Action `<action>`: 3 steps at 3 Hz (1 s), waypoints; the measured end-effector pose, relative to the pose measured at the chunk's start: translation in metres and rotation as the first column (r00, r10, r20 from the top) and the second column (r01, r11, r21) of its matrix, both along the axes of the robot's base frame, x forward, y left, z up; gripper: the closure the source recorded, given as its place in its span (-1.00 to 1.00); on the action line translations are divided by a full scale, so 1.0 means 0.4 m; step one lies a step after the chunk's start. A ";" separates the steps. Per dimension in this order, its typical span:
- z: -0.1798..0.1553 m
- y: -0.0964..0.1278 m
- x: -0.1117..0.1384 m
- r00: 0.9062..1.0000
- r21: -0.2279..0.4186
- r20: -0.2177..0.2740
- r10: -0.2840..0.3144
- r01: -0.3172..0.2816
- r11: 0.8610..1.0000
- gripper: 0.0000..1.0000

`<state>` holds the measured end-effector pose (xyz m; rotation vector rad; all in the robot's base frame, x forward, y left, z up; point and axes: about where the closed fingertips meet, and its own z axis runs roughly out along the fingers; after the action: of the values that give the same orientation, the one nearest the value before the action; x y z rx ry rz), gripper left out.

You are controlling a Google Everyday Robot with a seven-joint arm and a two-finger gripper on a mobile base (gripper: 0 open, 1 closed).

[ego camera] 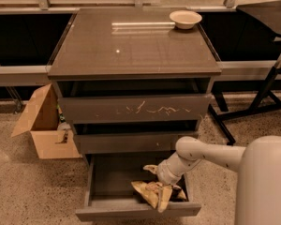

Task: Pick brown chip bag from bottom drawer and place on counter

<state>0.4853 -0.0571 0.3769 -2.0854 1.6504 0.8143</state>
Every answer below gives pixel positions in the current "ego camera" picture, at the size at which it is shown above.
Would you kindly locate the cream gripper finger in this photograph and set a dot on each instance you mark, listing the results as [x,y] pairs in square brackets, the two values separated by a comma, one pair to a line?
[164,194]
[150,168]

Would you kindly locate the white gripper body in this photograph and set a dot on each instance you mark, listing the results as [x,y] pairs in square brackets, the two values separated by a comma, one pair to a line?
[163,173]

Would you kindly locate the brown chip bag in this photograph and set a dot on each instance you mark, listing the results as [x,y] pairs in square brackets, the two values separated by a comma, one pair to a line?
[149,192]

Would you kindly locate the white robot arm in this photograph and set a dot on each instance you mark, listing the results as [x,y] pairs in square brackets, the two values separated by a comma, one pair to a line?
[258,166]

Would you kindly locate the grey middle drawer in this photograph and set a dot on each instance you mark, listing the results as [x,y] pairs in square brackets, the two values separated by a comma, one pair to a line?
[132,142]

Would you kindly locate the grey drawer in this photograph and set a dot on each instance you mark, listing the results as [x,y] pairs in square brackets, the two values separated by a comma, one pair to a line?
[99,110]
[110,195]
[132,142]

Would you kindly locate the grey bottom drawer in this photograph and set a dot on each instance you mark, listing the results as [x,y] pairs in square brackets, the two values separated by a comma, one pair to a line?
[110,195]

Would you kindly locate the grey top drawer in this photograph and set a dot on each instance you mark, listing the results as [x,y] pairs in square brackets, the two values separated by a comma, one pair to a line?
[99,110]

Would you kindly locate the grey drawer cabinet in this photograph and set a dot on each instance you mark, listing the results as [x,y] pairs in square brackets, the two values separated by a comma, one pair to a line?
[130,52]

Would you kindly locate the bottle in cardboard box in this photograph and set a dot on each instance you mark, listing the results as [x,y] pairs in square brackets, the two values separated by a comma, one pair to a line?
[62,124]

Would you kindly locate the open cardboard box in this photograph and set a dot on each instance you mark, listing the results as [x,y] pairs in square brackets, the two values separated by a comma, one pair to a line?
[40,118]

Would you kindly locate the white paper bowl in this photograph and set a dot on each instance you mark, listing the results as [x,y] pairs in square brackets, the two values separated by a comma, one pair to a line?
[185,19]

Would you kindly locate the metal rail right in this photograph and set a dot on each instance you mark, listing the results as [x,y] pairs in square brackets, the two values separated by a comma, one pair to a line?
[244,70]

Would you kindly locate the metal rail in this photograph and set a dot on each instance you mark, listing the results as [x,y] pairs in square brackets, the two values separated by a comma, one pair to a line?
[24,76]
[244,70]

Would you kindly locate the metal rail left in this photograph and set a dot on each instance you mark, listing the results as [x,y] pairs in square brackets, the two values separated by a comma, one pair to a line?
[24,76]

